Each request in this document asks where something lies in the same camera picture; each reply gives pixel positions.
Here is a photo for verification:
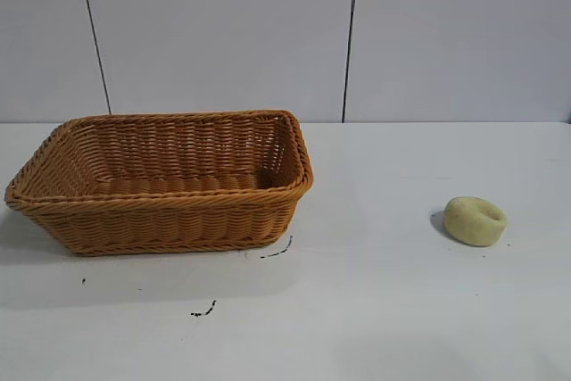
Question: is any pale yellow egg yolk pastry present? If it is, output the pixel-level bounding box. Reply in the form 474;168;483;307
443;195;509;247

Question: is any brown wicker basket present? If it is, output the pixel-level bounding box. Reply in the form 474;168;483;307
4;108;315;258

